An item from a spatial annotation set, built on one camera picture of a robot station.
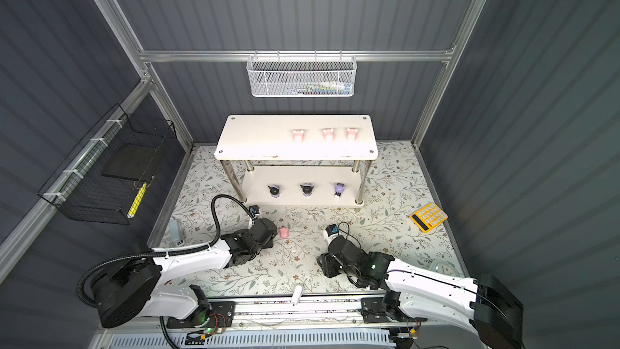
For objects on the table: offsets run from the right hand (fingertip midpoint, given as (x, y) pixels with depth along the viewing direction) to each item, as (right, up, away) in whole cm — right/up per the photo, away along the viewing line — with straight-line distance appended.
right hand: (323, 261), depth 80 cm
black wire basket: (-67, +28, -8) cm, 73 cm away
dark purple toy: (-18, +22, +12) cm, 31 cm away
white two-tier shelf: (-11, +35, +35) cm, 51 cm away
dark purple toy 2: (-6, +23, +11) cm, 26 cm away
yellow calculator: (+42, +12, +14) cm, 46 cm away
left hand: (-20, +7, +9) cm, 23 cm away
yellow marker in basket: (-54, +22, -11) cm, 59 cm away
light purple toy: (+7, +23, +14) cm, 28 cm away
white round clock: (+41, -2, +1) cm, 41 cm away
